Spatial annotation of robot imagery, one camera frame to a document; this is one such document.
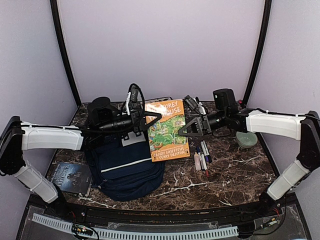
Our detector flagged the white marker purple cap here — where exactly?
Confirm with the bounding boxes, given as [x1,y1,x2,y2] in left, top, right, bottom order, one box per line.
[200,153,209,177]

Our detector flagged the left black frame post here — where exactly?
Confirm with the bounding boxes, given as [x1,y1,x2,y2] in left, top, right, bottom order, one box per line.
[49,0,82,107]

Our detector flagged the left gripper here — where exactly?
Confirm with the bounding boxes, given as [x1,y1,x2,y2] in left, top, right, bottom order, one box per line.
[99,109,163,137]

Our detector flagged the white slotted cable duct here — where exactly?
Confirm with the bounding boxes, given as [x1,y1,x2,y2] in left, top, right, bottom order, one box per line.
[31,213,239,240]

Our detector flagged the black frame post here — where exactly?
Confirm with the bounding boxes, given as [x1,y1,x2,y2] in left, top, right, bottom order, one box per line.
[242,0,272,107]
[49,0,82,107]

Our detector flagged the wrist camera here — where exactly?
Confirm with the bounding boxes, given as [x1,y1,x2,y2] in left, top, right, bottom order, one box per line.
[183,87,237,115]
[121,83,145,116]

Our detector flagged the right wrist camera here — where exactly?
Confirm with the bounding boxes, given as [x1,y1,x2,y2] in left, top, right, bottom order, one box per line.
[183,87,237,115]

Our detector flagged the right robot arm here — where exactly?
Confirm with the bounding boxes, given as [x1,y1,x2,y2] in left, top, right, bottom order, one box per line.
[178,107,320,217]

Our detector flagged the black front rail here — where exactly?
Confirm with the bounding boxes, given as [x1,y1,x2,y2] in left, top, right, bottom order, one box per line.
[28,192,286,225]

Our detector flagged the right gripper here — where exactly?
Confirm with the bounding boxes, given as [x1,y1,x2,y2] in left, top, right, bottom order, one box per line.
[177,109,228,137]

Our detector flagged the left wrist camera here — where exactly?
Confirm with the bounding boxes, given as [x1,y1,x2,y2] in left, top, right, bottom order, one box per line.
[121,83,145,116]

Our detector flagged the navy blue student backpack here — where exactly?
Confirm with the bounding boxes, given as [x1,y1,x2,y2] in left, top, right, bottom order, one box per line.
[84,135,166,202]

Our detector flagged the right black frame post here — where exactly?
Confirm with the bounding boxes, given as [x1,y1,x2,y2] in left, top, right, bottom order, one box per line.
[242,0,272,107]

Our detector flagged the dark Wuthering Heights book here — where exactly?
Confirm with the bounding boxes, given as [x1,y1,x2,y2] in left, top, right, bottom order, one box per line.
[50,162,92,196]

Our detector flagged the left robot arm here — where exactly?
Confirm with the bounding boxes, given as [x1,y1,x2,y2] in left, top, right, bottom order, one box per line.
[0,116,165,218]

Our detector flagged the green ceramic bowl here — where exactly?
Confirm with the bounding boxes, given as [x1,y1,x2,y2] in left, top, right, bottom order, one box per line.
[236,131,258,149]

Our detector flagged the white marker black cap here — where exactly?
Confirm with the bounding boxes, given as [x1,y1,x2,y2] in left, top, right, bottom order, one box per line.
[200,140,212,164]

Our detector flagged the orange Treehouse book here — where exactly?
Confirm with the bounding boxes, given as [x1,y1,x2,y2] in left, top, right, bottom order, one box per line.
[145,99,190,162]

